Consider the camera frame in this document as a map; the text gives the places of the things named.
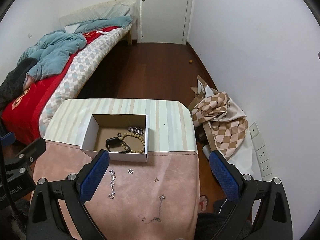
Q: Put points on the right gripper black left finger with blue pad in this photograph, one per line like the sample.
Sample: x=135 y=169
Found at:
x=91 y=175

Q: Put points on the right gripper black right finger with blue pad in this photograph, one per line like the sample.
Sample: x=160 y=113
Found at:
x=227 y=175

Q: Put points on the black fitness band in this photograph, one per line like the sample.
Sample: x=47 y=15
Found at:
x=115 y=144

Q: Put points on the red flip flop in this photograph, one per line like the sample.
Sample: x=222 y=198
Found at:
x=203 y=203

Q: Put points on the white cardboard box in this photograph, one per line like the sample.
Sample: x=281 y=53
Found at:
x=123 y=136

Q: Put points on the red blanket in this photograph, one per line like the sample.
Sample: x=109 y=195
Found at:
x=21 y=116

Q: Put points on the checkered beige cloth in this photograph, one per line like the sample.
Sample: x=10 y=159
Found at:
x=224 y=122

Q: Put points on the pink fuzzy table mat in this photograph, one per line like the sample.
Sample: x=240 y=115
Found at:
x=127 y=204

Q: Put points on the striped pastel tablecloth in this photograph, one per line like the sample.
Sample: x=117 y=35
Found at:
x=170 y=123

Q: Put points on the black fuzzy garment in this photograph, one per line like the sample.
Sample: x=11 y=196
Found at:
x=12 y=86

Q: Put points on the checkered white grey quilt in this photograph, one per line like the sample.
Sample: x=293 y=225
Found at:
x=83 y=65

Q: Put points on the teal blue blanket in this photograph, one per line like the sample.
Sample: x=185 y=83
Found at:
x=54 y=49

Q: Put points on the white door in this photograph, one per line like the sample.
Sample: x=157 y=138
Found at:
x=163 y=21

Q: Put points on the white wall socket strip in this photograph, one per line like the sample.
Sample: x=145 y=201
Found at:
x=261 y=152

